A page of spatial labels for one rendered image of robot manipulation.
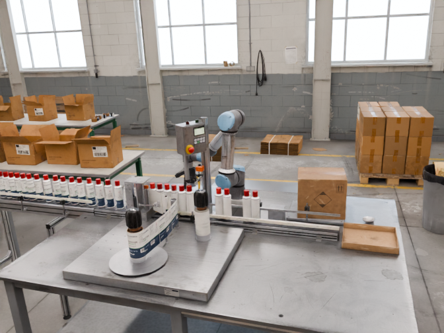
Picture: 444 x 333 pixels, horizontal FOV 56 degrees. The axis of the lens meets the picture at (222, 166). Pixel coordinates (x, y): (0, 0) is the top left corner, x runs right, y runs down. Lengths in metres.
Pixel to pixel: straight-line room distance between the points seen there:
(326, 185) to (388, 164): 3.18
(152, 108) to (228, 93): 1.60
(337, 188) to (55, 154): 2.94
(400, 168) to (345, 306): 3.96
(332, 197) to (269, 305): 0.97
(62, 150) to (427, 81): 5.90
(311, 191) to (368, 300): 0.86
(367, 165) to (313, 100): 2.40
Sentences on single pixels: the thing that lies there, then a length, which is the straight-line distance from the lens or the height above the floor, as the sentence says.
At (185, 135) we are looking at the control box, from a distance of 2.60.
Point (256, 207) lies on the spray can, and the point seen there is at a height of 0.98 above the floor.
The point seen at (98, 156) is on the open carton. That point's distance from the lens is 4.27.
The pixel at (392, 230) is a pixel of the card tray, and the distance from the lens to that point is 2.74.
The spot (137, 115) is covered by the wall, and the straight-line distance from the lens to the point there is 8.86.
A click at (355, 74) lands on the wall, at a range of 7.82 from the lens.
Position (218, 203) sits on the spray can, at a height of 0.99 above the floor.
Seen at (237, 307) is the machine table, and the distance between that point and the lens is 2.01.
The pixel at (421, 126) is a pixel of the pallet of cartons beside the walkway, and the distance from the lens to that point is 5.75.
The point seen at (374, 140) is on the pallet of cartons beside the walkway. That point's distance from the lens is 5.71.
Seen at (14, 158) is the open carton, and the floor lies 0.85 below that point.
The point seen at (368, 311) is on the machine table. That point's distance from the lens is 2.05.
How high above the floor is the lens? 2.04
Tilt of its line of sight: 18 degrees down
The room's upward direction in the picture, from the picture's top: 3 degrees counter-clockwise
